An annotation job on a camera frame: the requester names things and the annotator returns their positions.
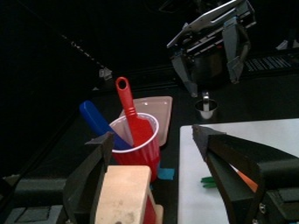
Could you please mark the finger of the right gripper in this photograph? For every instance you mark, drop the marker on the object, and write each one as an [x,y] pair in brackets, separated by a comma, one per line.
[234,46]
[183,70]

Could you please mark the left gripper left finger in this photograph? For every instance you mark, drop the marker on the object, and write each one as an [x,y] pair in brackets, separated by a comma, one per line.
[83,180]

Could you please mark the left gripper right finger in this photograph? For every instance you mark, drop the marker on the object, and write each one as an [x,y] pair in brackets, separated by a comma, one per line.
[240,163]

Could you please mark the orange toy carrot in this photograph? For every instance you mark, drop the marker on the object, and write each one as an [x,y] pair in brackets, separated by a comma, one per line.
[208,182]

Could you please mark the beige rectangular plastic plate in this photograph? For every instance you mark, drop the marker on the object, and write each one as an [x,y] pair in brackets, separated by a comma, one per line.
[161,113]

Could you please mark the grey ribbed panel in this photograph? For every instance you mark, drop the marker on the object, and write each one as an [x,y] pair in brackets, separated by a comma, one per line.
[268,62]

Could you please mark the light wooden block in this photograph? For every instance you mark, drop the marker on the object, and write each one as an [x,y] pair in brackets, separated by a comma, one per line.
[123,192]

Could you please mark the red plastic cup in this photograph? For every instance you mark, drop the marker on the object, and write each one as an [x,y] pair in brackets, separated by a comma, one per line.
[140,159]

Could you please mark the blue tape piece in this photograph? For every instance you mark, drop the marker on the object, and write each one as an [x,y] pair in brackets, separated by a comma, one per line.
[165,174]

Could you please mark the red plastic toy spatula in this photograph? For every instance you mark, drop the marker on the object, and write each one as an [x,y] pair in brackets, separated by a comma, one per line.
[137,128]

